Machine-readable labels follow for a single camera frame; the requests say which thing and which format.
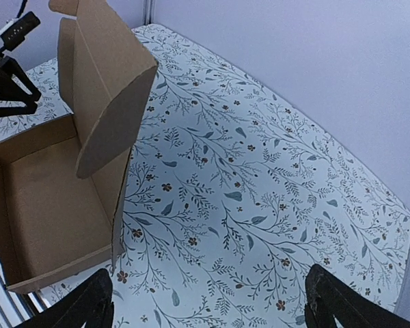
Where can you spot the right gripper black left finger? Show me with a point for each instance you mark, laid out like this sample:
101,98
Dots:
88,305

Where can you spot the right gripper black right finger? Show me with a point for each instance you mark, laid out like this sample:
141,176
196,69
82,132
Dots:
330,301

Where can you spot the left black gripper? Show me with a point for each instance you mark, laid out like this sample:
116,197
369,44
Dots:
20,95

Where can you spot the brown cardboard box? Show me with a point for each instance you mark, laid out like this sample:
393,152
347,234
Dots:
63,182

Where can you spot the floral patterned table mat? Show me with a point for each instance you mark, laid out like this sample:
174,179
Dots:
234,194

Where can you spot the left aluminium frame post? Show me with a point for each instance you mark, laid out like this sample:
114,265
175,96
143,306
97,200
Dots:
148,11

